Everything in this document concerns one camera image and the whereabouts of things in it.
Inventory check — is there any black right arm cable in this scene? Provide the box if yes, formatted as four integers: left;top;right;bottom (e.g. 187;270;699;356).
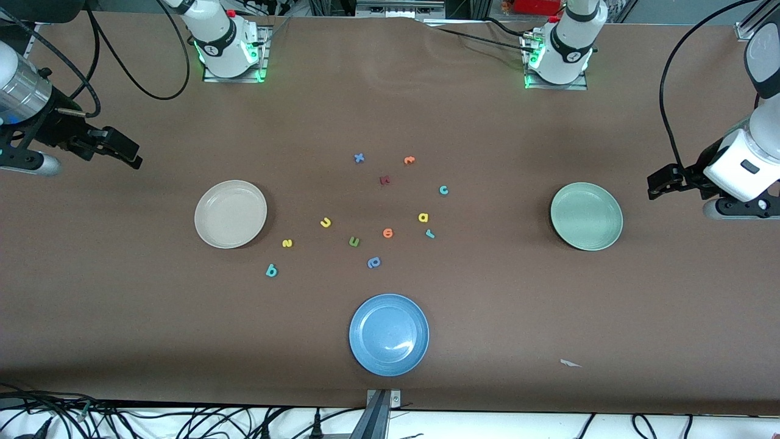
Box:
0;0;191;120

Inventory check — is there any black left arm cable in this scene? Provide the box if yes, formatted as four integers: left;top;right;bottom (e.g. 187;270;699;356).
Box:
659;0;762;174

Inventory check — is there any aluminium frame profile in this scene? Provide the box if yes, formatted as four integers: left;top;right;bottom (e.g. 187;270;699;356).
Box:
18;23;43;62
734;0;780;42

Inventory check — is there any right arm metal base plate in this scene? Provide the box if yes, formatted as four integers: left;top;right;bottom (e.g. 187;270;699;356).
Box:
203;24;270;83

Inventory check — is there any blue plate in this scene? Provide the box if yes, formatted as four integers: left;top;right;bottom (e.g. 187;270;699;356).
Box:
349;293;430;377

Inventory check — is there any black cable to arm base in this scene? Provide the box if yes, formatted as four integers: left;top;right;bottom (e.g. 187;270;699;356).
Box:
424;17;537;55

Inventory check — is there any brown table cover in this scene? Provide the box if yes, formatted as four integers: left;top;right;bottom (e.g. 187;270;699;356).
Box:
0;15;780;415

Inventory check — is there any red box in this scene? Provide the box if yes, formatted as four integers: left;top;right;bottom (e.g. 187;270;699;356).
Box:
512;0;564;16

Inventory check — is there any thick black cable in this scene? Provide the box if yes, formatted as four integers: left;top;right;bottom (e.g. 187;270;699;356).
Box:
0;383;92;439

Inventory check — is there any beige brown plate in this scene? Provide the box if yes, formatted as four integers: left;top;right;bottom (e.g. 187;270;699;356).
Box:
194;179;268;249

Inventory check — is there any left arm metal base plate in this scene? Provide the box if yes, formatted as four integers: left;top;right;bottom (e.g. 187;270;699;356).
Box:
525;72;589;91

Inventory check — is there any metal table edge bracket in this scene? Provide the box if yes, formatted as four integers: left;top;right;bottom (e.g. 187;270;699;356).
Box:
350;389;402;439

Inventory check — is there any looped black cable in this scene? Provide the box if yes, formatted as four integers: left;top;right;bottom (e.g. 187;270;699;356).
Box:
631;413;694;439

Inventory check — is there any grey metal frame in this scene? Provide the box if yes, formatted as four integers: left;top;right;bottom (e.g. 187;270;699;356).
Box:
355;0;447;19

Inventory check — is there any green plate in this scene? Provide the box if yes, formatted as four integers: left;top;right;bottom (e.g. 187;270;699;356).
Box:
550;182;624;252

